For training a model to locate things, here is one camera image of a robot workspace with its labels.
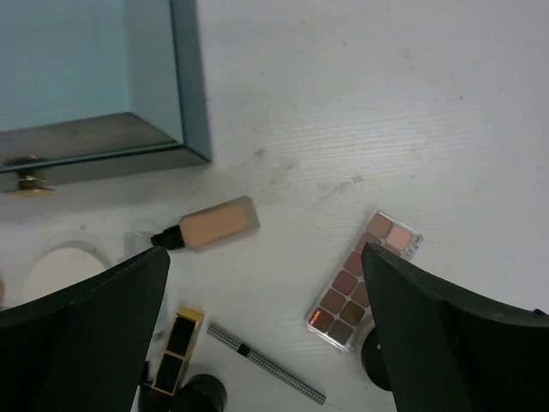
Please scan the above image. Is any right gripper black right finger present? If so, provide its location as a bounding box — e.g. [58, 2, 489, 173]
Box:
[361, 244, 548, 411]

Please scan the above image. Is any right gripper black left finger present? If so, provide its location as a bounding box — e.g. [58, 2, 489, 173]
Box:
[1, 247, 170, 411]

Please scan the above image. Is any black lid powder jar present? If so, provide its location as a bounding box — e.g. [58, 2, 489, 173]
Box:
[359, 327, 392, 391]

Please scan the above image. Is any brown eyeshadow palette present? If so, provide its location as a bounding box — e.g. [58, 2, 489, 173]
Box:
[305, 209, 423, 353]

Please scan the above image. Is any black round cosmetic jar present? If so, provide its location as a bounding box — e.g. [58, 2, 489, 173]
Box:
[171, 374, 227, 412]

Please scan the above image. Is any houndstooth eyeliner pen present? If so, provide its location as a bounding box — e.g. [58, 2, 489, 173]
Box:
[207, 322, 326, 405]

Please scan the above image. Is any clear acrylic drawer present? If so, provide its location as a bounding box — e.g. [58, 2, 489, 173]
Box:
[1, 149, 209, 193]

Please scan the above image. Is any beige foundation bottle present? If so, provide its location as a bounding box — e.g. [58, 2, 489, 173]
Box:
[151, 196, 261, 251]

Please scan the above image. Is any white round powder puff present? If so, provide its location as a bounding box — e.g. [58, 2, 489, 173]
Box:
[22, 241, 112, 303]

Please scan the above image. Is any teal drawer organizer box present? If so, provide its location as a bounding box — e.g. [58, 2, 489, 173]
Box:
[1, 1, 212, 173]

